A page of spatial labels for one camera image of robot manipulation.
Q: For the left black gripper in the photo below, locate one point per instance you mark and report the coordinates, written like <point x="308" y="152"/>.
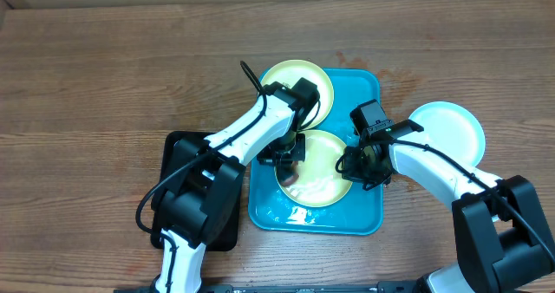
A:
<point x="298" y="153"/>

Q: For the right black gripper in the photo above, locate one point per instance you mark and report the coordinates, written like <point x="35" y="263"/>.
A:
<point x="357" y="176"/>

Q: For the yellow plate with small stain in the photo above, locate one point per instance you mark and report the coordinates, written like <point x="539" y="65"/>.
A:
<point x="319" y="184"/>

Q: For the white plate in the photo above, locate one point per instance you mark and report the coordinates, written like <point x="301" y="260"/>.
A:
<point x="454" y="129"/>

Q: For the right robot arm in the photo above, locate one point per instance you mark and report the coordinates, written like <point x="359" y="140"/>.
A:
<point x="502" y="237"/>

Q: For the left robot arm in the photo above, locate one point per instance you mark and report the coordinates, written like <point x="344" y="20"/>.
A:
<point x="278" y="111"/>

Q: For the teal plastic tray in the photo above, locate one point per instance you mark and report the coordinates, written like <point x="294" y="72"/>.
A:
<point x="359" y="212"/>

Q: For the black plastic tray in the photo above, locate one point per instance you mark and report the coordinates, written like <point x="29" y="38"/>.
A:
<point x="199" y="203"/>

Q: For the yellow plate with large stain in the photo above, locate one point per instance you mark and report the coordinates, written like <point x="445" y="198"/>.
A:
<point x="290" y="71"/>

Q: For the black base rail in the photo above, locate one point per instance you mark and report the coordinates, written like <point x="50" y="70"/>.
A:
<point x="303" y="288"/>

